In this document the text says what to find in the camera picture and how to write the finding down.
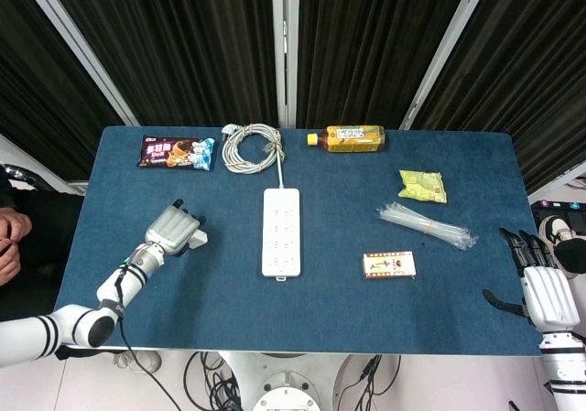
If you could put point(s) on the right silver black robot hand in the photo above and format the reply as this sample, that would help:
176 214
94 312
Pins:
547 287

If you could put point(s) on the red and yellow box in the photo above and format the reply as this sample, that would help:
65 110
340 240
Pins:
389 264

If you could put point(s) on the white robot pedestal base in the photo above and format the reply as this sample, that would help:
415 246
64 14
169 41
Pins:
286 383

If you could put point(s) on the white plug adapter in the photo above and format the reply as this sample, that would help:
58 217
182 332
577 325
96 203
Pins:
200 238

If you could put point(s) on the white metal frame post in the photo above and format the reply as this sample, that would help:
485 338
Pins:
41 170
78 49
439 49
556 182
286 49

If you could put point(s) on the blue table cloth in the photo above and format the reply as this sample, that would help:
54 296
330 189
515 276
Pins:
297 310

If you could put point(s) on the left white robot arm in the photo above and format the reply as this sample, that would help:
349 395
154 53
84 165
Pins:
91 310

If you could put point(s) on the yellow green snack packet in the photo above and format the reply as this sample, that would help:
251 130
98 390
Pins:
423 186

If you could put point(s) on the bundle of clear plastic straws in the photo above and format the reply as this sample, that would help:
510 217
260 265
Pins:
428 226

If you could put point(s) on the black pleated curtain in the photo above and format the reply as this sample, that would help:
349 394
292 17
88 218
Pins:
183 40

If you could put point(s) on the dark chocolate snack packet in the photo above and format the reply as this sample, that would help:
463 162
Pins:
176 153

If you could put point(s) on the white power strip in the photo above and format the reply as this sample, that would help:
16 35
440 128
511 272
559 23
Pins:
281 232

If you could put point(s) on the black chair armrest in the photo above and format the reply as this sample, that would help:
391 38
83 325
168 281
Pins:
20 176

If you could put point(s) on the white shoe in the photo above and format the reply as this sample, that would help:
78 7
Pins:
137 361

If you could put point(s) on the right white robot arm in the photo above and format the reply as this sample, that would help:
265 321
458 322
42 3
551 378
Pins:
565 370

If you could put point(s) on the seated person in black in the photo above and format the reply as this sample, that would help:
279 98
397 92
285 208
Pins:
27 255

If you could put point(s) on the white and black sneaker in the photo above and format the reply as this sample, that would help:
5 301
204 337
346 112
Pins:
556 228

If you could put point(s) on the tea bottle with yellow label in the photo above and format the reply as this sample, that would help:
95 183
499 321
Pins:
350 138

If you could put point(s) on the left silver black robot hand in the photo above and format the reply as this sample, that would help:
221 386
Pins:
171 230

